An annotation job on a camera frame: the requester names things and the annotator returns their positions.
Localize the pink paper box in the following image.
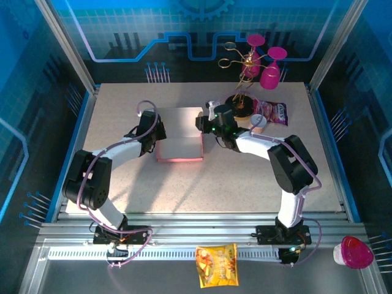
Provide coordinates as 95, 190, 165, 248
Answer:
155, 107, 205, 163

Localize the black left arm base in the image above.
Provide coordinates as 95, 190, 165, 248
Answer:
91, 225, 154, 246

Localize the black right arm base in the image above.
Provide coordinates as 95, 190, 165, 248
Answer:
255, 225, 312, 246

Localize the black controller box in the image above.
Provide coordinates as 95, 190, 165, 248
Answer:
279, 247, 300, 265

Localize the purple candy bag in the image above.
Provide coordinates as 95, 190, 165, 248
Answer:
252, 100, 289, 126

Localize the pink wine glass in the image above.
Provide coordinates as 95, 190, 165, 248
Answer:
241, 33, 266, 78
259, 46, 288, 91

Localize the yellow snack bag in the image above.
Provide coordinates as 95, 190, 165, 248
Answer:
195, 243, 239, 289

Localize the pink lidded cup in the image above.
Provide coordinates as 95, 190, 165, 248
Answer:
333, 235, 374, 270

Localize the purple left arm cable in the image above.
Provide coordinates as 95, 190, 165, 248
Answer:
75, 100, 160, 270

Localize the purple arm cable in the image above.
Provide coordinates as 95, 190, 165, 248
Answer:
75, 100, 160, 270
214, 91, 323, 269

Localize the gold wire glass rack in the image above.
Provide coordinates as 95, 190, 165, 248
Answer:
217, 42, 270, 121

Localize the aluminium frame rail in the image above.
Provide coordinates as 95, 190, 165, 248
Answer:
36, 213, 368, 246

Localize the white slotted cable duct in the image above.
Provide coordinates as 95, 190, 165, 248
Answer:
47, 247, 282, 261

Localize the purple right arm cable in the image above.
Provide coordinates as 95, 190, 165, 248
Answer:
214, 91, 323, 269

